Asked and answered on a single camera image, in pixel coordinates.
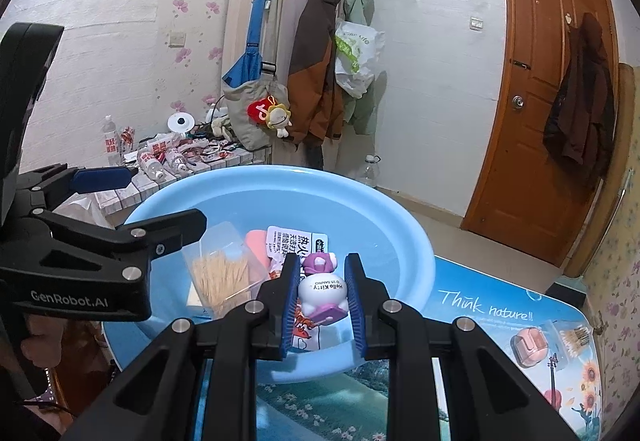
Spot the clear cotton swab packet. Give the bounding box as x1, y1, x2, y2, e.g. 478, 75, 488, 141
547, 318, 593, 367

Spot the dark brown jacket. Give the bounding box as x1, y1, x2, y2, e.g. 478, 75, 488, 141
542, 12, 617, 192

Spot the light blue plastic basin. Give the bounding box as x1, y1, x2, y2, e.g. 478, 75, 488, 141
102, 164, 437, 386

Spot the printed blue table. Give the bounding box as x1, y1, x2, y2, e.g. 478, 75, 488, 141
102, 255, 608, 441

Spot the white stuffed toy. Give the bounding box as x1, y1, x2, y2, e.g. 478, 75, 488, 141
210, 116, 236, 139

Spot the pink rounded case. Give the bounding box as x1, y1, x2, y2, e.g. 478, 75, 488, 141
510, 327, 548, 369

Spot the white plastic bag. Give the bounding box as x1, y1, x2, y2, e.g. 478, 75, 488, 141
334, 20, 386, 99

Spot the clear toothpick box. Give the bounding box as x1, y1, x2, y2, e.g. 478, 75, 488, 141
181, 221, 266, 319

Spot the red plush charm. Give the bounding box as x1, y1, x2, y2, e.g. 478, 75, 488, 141
247, 96, 273, 127

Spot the large clear water jug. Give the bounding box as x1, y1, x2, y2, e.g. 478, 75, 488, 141
357, 154, 381, 187

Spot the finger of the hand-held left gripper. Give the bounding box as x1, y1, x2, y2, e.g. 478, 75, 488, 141
107, 208, 208, 272
30, 162, 140, 194

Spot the red lobster print snack packet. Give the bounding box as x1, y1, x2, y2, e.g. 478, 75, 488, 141
265, 225, 331, 352

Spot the white round device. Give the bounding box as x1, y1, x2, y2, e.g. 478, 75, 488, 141
167, 112, 196, 134

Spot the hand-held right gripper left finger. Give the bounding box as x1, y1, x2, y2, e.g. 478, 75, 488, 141
75, 252, 301, 441

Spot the pile of red white packets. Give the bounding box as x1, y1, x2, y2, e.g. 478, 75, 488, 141
122, 126, 273, 182

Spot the metal rod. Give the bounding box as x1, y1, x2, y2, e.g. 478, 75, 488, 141
612, 171, 630, 222

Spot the brown orange hooded jacket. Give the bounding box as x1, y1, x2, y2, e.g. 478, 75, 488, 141
286, 0, 351, 171

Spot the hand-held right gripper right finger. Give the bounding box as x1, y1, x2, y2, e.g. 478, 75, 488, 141
344, 252, 576, 441

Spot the black broom head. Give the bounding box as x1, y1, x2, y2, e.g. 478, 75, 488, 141
545, 287, 588, 309

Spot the brown wooden door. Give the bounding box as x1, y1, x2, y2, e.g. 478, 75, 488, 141
460, 0, 621, 267

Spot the white purple cat figurine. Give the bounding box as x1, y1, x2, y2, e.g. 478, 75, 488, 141
297, 251, 351, 324

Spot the blue grey shoulder bag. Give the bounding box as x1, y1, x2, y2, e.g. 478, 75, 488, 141
221, 0, 291, 152

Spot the pink cylinder tube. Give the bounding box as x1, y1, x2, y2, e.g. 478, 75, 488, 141
245, 230, 273, 282

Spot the yellow haired plush doll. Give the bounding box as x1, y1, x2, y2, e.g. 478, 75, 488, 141
265, 102, 293, 138

